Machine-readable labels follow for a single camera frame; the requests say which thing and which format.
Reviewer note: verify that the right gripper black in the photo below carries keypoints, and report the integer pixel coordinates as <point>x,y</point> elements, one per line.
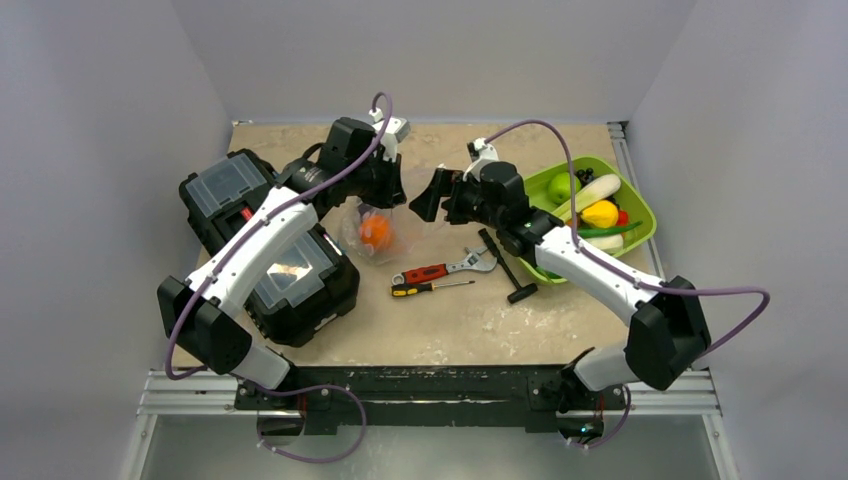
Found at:
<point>454,198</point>

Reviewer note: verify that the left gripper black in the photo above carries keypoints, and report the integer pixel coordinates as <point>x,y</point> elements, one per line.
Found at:
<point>392,193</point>

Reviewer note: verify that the orange tangerine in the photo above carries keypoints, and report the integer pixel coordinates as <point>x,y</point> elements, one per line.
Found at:
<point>376,232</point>

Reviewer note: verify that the clear zip top bag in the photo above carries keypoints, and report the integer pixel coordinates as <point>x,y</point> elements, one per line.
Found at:
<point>410,230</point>

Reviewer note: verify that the bok choy green white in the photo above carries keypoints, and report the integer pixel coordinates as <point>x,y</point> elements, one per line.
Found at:
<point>611,244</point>

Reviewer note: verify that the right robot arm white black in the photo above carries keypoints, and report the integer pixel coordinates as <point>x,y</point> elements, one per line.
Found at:
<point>667,330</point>

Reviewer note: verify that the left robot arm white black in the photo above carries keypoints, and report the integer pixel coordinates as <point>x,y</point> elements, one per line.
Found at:
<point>358,159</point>

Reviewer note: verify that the yellow black screwdriver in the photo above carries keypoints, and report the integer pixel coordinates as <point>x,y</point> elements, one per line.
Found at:
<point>406,290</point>

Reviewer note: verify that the black hammer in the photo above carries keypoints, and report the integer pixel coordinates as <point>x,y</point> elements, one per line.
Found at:
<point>521,292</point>

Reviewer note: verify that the black toolbox near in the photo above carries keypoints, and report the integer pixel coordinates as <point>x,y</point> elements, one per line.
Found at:
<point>307,287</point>

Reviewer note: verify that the black toolbox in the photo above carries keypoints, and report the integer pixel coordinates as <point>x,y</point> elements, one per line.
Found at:
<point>221,199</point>
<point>307,287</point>

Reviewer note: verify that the green apple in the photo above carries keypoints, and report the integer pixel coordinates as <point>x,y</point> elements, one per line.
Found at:
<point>561,187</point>

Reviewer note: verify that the dark grapes bunch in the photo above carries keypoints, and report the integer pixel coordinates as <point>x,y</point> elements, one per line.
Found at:
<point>585,176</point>

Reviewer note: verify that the green chili pepper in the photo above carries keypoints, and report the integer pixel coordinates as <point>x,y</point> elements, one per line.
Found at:
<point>603,232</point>

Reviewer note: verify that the green plastic basin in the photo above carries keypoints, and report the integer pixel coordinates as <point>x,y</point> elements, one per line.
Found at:
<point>626,198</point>

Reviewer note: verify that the celery stalk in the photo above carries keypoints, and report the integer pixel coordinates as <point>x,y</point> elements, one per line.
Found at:
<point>597,190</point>

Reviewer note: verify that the yellow lemon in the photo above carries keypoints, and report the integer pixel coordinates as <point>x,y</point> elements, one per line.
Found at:
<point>601,214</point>

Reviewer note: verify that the black toolbox far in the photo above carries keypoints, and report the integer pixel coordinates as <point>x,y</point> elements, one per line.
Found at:
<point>221,199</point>

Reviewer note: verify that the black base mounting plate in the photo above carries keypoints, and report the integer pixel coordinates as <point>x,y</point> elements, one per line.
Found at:
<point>536,398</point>

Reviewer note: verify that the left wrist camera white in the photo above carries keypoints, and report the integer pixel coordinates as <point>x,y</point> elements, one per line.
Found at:
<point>396,129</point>

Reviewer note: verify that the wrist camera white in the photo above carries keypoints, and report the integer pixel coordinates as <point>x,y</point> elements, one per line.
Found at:
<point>481,153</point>
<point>396,129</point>

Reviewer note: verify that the red handled adjustable wrench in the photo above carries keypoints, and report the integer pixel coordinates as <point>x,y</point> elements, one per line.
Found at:
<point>474,261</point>

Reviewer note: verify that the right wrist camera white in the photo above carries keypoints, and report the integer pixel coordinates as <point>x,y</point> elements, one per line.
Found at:
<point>481,153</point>

